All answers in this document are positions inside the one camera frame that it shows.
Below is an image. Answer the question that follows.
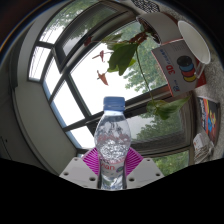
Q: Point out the red and white filament box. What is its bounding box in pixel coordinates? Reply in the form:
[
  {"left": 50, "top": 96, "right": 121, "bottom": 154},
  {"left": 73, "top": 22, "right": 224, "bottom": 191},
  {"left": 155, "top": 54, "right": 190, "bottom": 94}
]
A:
[{"left": 150, "top": 39, "right": 208, "bottom": 98}]

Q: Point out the dark colourful book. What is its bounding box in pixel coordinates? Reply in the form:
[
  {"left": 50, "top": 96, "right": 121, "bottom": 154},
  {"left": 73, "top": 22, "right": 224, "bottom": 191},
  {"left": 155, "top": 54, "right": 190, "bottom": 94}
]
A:
[{"left": 196, "top": 96, "right": 221, "bottom": 144}]

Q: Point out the brown-framed bay window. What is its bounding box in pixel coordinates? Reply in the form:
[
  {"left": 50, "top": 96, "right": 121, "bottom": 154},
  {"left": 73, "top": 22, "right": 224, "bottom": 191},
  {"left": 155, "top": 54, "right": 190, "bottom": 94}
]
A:
[{"left": 28, "top": 0, "right": 198, "bottom": 178}]

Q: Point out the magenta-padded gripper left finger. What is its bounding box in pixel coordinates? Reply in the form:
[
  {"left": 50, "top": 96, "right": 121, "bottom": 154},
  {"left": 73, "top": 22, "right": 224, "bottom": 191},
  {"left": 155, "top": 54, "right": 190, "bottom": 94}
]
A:
[{"left": 59, "top": 148, "right": 101, "bottom": 190}]

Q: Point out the clear blue-capped water bottle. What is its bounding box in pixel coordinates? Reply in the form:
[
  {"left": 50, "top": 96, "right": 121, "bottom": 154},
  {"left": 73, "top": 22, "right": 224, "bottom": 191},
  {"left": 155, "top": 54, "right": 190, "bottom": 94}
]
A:
[{"left": 93, "top": 96, "right": 133, "bottom": 191}]

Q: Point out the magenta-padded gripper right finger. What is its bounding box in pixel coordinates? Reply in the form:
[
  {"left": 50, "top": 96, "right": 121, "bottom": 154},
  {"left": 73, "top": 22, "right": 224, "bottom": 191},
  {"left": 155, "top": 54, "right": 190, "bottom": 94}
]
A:
[{"left": 124, "top": 148, "right": 165, "bottom": 188}]

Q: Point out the potted plant in white pot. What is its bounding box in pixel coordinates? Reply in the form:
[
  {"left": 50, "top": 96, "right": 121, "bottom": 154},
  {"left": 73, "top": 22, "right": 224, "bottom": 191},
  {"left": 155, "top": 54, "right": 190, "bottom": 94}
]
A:
[{"left": 83, "top": 12, "right": 193, "bottom": 121}]

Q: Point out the coiled white cable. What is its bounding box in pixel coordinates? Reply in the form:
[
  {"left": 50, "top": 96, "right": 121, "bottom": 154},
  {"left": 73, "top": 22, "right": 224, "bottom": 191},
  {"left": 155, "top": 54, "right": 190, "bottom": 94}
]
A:
[{"left": 194, "top": 141, "right": 214, "bottom": 163}]

